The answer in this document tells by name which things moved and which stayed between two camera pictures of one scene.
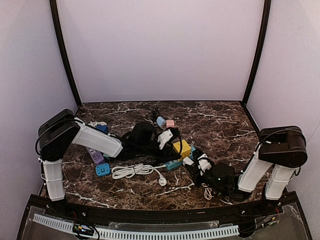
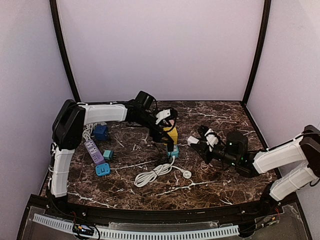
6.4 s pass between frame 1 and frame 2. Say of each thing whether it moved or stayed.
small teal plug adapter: stayed
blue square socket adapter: stayed
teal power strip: moved
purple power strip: stayed
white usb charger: moved
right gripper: moved
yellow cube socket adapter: moved
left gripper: moved
